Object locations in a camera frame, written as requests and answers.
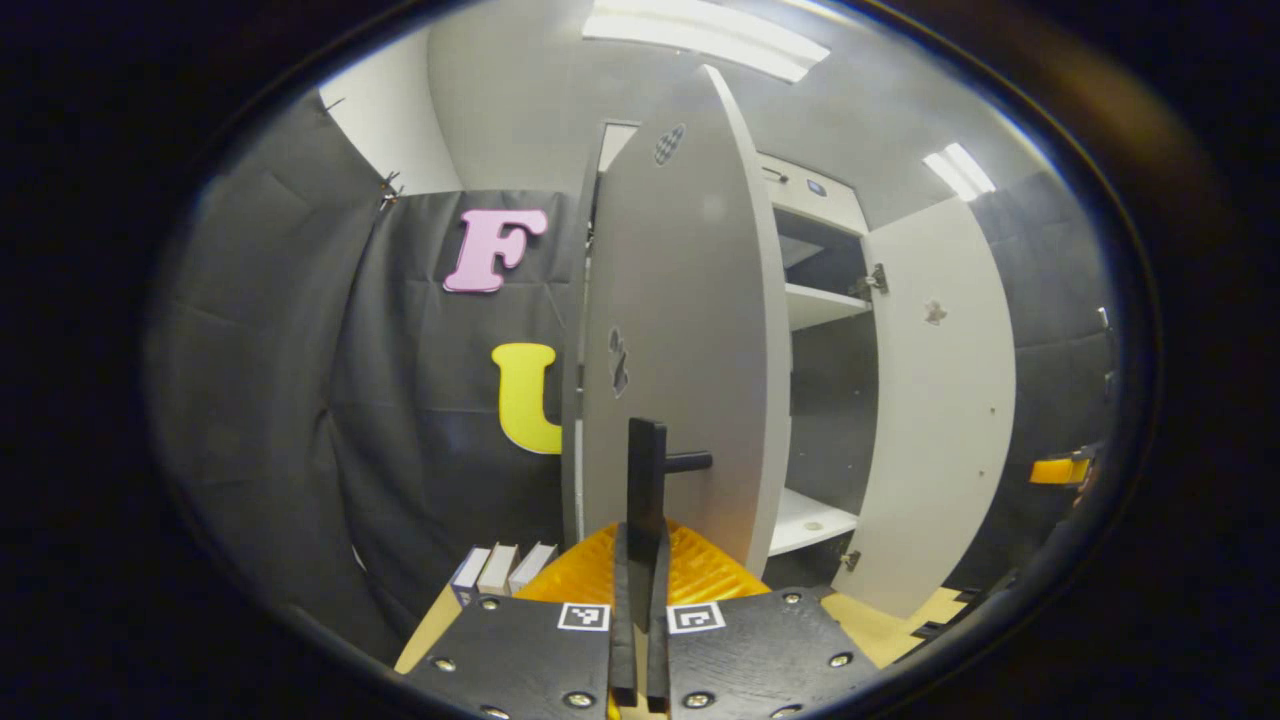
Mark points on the white cabinet shelf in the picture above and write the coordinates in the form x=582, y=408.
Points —
x=820, y=303
x=805, y=520

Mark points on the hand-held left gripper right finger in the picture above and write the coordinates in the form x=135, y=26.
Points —
x=658, y=660

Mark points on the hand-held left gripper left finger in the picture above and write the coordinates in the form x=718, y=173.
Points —
x=623, y=650

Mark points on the black backdrop cloth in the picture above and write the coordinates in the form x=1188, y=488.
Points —
x=280, y=400

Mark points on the grey double-door shoe cabinet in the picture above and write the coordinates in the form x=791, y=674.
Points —
x=830, y=400

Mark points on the grey shoe cabinet door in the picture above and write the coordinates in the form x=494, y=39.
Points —
x=690, y=300
x=940, y=420

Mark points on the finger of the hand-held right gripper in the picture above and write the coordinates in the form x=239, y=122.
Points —
x=1058, y=471

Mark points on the grey cabinet drawer front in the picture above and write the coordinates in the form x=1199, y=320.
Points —
x=832, y=202

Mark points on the large ceiling light panel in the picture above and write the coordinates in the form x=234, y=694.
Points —
x=700, y=35

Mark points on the small ceiling light panel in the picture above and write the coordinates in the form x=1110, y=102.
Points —
x=960, y=172

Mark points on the metal door hinge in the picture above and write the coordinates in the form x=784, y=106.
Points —
x=872, y=281
x=851, y=561

